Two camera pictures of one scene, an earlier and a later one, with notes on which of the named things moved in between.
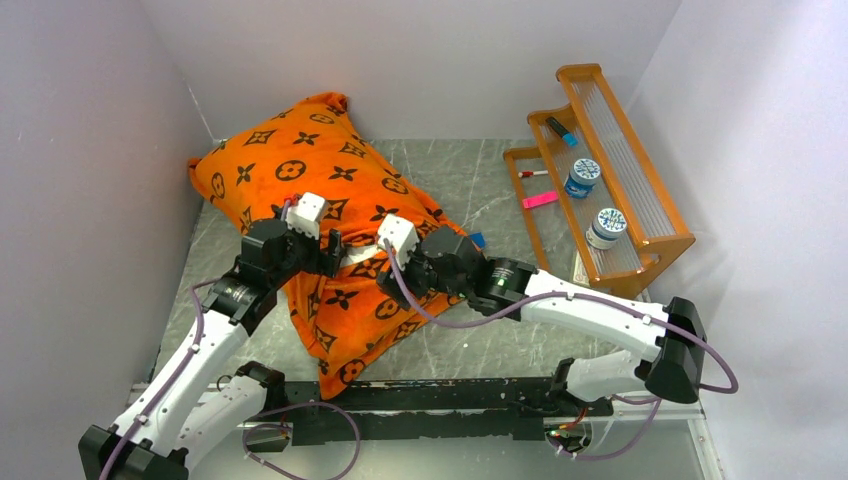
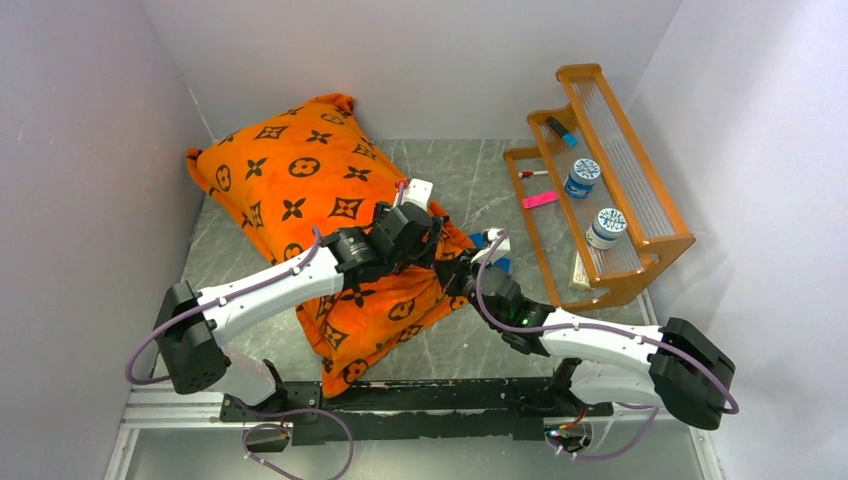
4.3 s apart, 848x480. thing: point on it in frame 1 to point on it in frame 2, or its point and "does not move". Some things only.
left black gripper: (328, 262) to (423, 251)
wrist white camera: (306, 214) to (418, 192)
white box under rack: (580, 274) does not move
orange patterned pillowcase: (315, 147) does not move
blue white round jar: (582, 178) does not move
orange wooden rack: (597, 201) does not move
